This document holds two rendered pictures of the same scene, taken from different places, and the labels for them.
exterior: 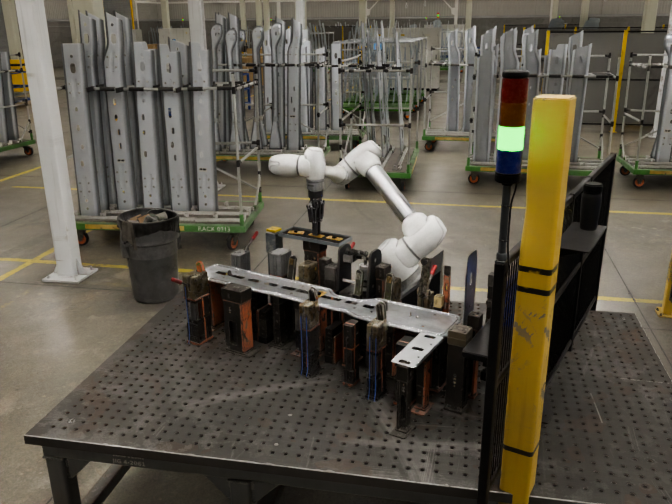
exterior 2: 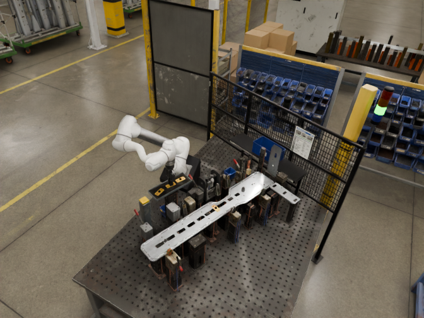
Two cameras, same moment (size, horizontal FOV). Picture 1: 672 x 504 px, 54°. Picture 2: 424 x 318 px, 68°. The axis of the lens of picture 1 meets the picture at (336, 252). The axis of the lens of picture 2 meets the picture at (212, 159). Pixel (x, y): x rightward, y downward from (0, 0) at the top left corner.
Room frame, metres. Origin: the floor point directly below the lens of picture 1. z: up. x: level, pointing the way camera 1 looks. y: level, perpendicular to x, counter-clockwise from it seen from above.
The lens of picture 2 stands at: (2.41, 1.89, 3.02)
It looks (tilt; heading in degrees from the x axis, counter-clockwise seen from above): 39 degrees down; 285
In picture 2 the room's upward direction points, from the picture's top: 3 degrees clockwise
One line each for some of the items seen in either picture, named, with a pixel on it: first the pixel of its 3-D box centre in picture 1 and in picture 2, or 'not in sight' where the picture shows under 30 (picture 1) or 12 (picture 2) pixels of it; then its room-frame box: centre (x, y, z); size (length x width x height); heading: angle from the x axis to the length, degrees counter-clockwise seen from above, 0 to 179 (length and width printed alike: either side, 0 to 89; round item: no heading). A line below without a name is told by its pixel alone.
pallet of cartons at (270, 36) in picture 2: not in sight; (269, 54); (3.11, -5.17, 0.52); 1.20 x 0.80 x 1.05; 76
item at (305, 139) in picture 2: not in sight; (302, 142); (2.23, -0.74, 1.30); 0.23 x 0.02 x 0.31; 149
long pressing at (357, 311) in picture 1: (314, 295); (214, 210); (2.85, 0.10, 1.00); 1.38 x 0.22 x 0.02; 59
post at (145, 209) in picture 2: (275, 270); (146, 219); (3.38, 0.33, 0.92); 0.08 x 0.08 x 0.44; 59
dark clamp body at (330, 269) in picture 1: (334, 300); (197, 206); (3.03, 0.01, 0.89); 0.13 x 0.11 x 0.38; 149
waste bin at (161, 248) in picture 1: (152, 255); not in sight; (5.23, 1.54, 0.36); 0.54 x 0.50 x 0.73; 169
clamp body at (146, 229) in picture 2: (242, 283); (147, 241); (3.29, 0.50, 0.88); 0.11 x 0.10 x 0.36; 149
